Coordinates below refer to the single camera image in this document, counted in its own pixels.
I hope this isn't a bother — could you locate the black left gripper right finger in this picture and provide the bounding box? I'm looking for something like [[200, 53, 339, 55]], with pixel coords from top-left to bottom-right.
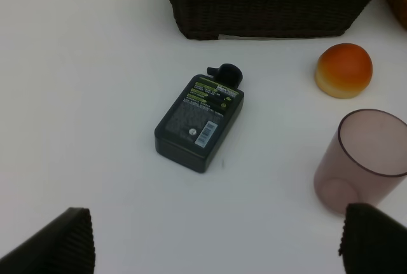
[[338, 203, 406, 274]]

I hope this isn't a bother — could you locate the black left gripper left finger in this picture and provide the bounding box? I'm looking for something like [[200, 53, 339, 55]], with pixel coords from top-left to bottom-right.
[[1, 207, 96, 274]]

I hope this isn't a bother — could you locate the dark green rectangular bottle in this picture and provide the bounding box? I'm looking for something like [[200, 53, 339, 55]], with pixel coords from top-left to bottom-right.
[[155, 64, 244, 173]]

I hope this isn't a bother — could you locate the translucent purple plastic cup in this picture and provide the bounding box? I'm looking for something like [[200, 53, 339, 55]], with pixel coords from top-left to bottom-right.
[[314, 109, 406, 214]]

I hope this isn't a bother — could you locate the orange round bread bun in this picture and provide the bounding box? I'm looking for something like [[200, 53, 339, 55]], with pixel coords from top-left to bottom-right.
[[314, 43, 373, 99]]

